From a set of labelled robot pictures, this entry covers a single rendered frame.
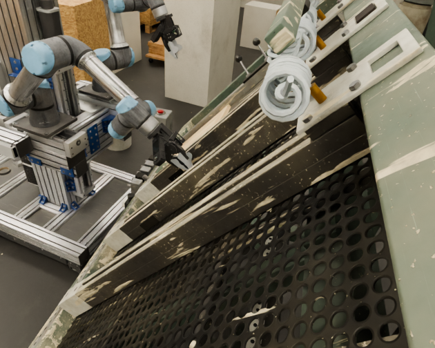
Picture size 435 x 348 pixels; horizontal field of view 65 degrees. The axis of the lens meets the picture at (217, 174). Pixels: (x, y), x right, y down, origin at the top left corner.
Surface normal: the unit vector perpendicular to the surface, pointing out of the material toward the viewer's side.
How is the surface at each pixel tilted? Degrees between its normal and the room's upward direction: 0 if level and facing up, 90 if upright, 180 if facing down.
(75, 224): 0
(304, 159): 90
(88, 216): 0
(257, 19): 90
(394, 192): 51
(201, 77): 90
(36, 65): 85
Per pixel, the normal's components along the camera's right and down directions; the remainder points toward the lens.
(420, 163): -0.70, -0.66
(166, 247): -0.25, 0.58
